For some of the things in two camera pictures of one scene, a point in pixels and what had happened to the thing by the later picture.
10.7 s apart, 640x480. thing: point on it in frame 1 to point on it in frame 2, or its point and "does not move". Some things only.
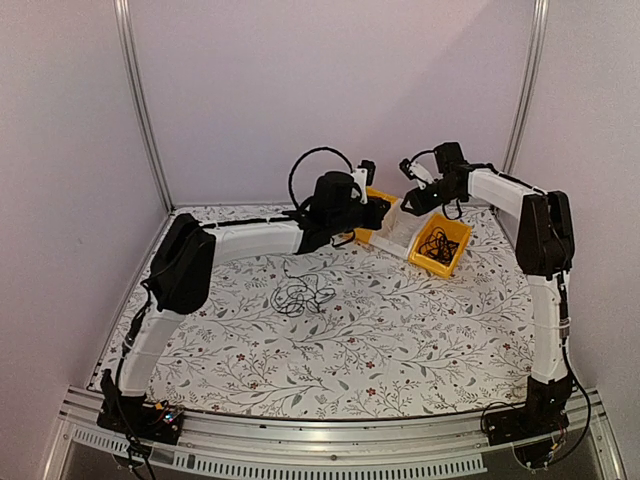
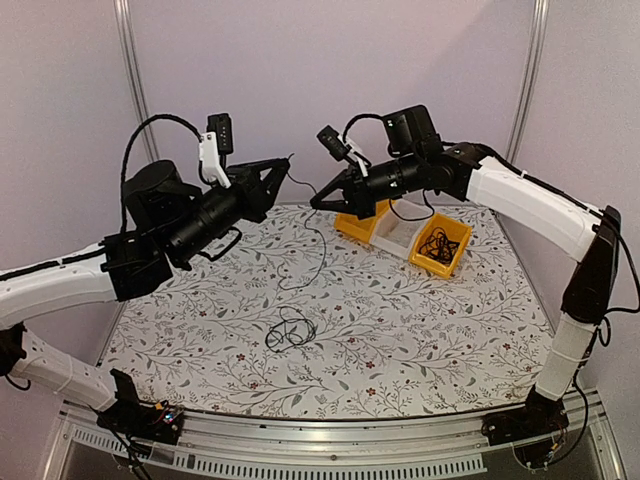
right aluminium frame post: [535, 59] does not move
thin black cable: [437, 246] does not move
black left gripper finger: [372, 215] to [270, 188]
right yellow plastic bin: [456, 231] does not move
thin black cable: [437, 246] does not move
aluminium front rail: [427, 445] does not move
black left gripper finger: [378, 206] to [250, 170]
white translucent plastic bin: [398, 229] does not move
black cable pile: [301, 297] to [293, 331]
